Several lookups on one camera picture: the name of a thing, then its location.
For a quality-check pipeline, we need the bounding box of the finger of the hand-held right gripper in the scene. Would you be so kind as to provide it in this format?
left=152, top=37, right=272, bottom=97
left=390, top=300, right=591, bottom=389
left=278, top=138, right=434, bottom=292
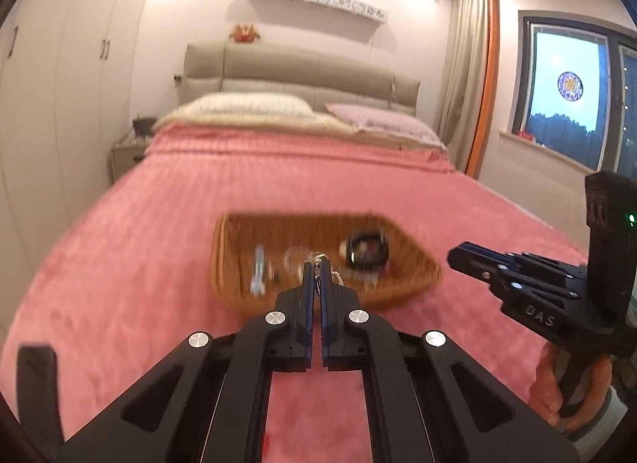
left=447, top=247, right=579, bottom=303
left=459, top=241, right=589, bottom=285

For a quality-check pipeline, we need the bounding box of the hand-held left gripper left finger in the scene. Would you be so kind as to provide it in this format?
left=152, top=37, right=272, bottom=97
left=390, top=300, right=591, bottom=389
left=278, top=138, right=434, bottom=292
left=57, top=263, right=316, bottom=463

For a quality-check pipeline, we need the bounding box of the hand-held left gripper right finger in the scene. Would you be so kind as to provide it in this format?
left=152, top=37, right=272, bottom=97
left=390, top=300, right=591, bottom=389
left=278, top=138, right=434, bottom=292
left=320, top=260, right=581, bottom=463

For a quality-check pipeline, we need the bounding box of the metal keyring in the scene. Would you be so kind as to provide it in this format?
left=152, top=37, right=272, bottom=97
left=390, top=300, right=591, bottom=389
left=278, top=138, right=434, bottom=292
left=311, top=251, right=345, bottom=288

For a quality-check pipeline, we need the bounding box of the light blue hair clip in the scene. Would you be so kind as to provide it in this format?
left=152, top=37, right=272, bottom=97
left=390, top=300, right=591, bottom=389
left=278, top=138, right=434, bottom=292
left=248, top=243, right=270, bottom=297

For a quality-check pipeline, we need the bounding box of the black wristwatch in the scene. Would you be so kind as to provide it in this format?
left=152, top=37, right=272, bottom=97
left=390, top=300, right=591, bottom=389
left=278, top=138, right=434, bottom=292
left=340, top=229, right=389, bottom=273

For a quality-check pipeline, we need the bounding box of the brown wicker basket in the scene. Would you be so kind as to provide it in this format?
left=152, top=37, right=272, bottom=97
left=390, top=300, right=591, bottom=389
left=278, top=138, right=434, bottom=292
left=211, top=213, right=442, bottom=318

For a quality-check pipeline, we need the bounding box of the person's right forearm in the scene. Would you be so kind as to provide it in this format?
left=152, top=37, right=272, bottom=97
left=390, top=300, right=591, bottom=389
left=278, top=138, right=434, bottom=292
left=572, top=386, right=634, bottom=450

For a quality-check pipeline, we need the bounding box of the person's right hand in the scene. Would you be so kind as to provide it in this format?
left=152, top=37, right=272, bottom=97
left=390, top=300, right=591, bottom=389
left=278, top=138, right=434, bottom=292
left=535, top=344, right=614, bottom=432

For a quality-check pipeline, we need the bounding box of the pink blanket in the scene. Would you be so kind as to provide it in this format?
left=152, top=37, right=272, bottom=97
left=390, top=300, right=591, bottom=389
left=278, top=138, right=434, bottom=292
left=0, top=125, right=598, bottom=463

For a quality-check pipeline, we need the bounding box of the beige folded quilt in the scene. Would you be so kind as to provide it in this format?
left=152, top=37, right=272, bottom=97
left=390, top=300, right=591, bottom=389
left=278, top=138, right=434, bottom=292
left=150, top=109, right=449, bottom=156

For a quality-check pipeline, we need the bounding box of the lilac pillow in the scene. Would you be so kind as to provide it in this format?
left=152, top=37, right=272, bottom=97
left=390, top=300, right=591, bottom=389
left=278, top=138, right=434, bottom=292
left=324, top=103, right=442, bottom=146

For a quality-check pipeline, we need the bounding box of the round blue window sticker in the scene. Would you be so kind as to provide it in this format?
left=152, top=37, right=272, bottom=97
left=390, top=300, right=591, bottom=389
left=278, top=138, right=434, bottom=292
left=557, top=71, right=586, bottom=102

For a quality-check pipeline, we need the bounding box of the white dotted pillow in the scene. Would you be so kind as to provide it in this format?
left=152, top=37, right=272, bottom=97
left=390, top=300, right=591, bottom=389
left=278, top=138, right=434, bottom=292
left=172, top=93, right=315, bottom=121

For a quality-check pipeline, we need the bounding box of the beige and orange curtain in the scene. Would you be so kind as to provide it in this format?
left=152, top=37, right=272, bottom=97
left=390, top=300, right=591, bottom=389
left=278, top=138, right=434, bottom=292
left=435, top=0, right=500, bottom=181

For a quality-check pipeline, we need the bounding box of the dark framed window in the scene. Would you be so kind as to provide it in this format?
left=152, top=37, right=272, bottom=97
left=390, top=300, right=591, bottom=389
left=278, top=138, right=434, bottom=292
left=510, top=10, right=637, bottom=176

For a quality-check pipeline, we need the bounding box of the grey padded headboard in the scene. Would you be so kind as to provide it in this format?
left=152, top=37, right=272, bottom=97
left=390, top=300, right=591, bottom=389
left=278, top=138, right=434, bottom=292
left=183, top=41, right=422, bottom=111

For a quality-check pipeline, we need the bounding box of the grey nightstand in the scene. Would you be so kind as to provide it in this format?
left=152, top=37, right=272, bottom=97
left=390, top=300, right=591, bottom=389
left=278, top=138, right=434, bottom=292
left=109, top=137, right=150, bottom=188

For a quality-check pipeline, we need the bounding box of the white wardrobe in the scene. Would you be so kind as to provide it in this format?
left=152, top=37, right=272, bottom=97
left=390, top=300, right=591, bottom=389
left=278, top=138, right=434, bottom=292
left=0, top=0, right=166, bottom=265

